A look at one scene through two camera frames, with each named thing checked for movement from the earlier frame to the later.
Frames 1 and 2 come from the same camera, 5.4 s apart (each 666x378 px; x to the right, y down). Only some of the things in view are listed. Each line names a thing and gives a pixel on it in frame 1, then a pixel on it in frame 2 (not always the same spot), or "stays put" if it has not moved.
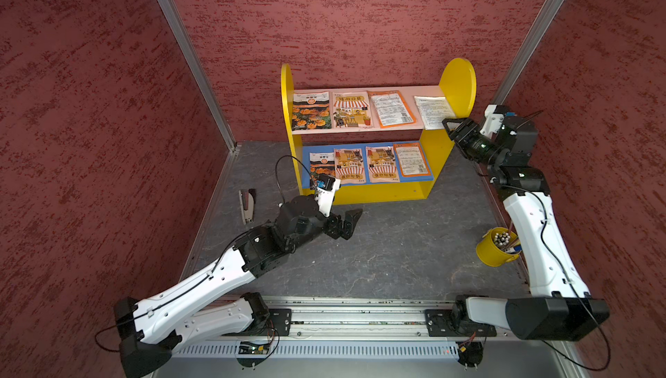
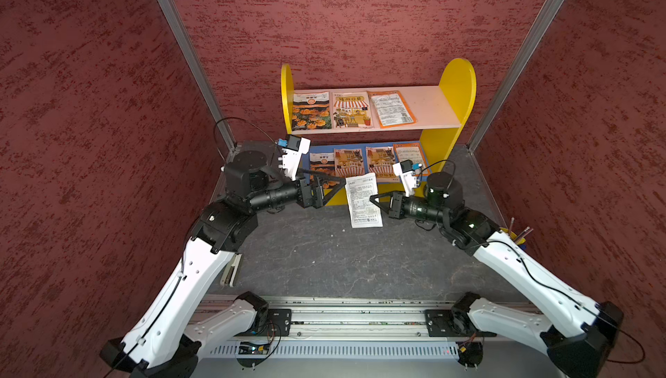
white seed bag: (434, 111) → (365, 212)
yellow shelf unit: (381, 145) stays put
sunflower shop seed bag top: (351, 110) stays put
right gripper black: (465, 123) → (396, 202)
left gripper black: (345, 232) → (316, 199)
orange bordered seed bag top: (391, 108) stays put
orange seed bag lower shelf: (411, 159) stays put
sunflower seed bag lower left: (349, 166) stays put
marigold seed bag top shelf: (310, 110) stays put
